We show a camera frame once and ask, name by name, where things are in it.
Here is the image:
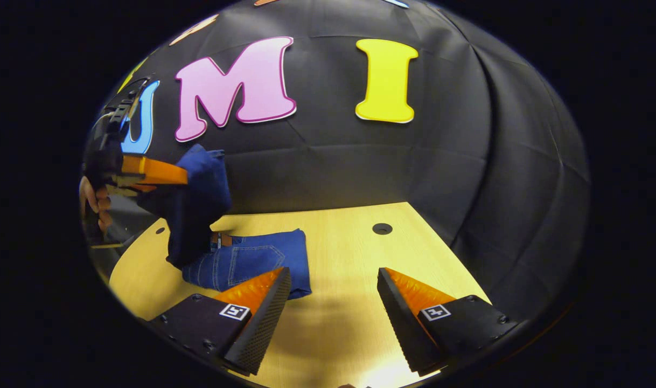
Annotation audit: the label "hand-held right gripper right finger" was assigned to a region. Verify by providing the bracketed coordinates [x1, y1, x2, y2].
[377, 267, 519, 377]

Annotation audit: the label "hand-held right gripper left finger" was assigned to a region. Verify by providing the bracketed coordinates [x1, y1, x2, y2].
[149, 267, 292, 376]

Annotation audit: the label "blue jeans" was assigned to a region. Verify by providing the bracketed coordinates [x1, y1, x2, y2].
[137, 143, 312, 300]

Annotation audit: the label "black backdrop cloth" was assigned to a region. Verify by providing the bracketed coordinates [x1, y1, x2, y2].
[80, 0, 592, 318]

